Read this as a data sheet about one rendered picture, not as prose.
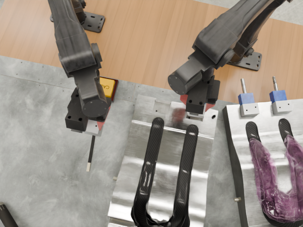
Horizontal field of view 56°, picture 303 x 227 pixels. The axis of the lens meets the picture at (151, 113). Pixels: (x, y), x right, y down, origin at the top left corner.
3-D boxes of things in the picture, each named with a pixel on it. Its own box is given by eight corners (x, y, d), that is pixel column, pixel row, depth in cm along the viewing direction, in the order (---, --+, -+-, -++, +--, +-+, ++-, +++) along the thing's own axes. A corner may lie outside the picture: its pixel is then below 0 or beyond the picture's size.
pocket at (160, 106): (154, 101, 94) (155, 97, 90) (170, 104, 93) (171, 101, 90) (152, 114, 93) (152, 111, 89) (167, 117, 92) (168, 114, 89)
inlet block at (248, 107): (232, 82, 98) (237, 76, 93) (246, 81, 99) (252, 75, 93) (239, 119, 95) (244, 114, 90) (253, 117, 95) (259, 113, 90)
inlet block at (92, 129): (95, 93, 88) (92, 87, 83) (111, 96, 88) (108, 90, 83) (84, 133, 85) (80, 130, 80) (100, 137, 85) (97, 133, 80)
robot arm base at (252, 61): (267, 62, 95) (270, 44, 97) (209, 48, 96) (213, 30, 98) (258, 71, 103) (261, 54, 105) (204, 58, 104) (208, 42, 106)
